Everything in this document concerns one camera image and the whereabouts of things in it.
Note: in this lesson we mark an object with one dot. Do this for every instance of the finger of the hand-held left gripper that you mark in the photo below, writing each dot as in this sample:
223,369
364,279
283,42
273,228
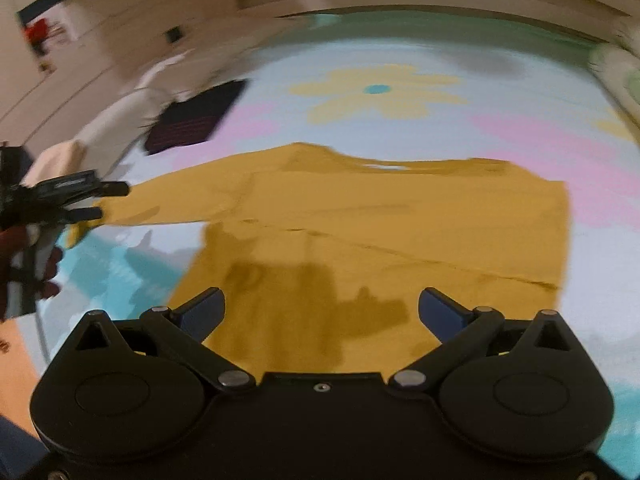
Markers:
75,215
85,186

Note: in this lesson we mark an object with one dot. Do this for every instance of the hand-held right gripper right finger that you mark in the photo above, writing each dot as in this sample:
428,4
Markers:
440,316

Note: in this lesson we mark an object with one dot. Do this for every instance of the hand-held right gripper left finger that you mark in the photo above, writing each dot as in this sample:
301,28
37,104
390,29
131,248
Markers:
202,312

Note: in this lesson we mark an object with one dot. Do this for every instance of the mustard yellow shirt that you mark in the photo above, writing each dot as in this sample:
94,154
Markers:
380,240

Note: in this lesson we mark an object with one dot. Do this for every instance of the person's left hand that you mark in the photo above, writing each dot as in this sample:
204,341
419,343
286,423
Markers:
52,260

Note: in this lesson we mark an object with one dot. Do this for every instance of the white pillow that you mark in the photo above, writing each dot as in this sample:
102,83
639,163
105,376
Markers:
125,115

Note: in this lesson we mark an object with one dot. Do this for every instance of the dark cloth with red stripes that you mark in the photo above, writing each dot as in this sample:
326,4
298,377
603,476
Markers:
195,115

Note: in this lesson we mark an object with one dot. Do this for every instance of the red object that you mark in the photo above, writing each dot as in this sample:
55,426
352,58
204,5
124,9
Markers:
37,32

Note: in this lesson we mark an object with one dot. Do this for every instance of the white wardrobe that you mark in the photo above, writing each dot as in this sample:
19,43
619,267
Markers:
100,10

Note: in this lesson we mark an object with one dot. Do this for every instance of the floral pastel blanket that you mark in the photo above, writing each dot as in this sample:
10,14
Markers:
450,120

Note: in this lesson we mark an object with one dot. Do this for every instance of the dark wall outlet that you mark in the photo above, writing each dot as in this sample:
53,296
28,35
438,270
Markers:
174,34

